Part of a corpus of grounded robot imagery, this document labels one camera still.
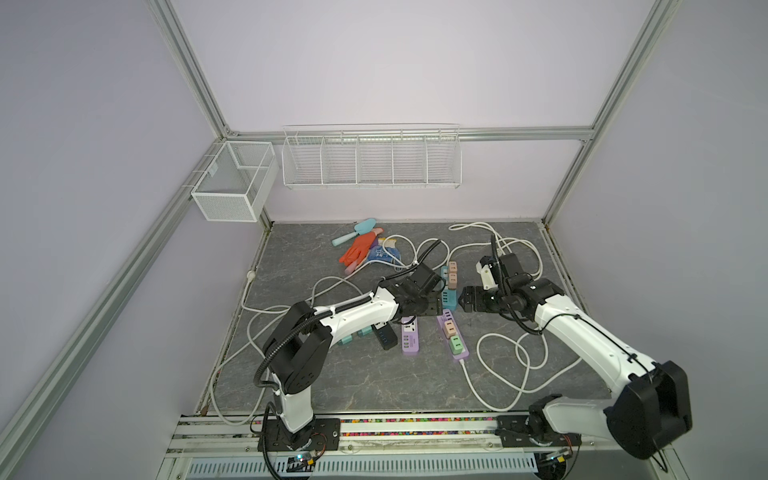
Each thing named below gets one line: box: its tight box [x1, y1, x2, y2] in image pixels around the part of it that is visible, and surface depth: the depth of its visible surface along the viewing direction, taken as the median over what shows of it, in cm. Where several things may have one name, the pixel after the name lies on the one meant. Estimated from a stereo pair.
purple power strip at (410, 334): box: [401, 315, 419, 353], surface depth 89 cm
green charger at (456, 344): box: [450, 335, 463, 355], surface depth 83 cm
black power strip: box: [371, 321, 398, 350], surface depth 90 cm
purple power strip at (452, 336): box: [436, 309, 470, 359], surface depth 86 cm
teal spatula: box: [331, 218, 376, 247], surface depth 122 cm
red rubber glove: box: [339, 227, 384, 275], surface depth 110 cm
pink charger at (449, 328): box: [444, 320, 457, 337], surface depth 86 cm
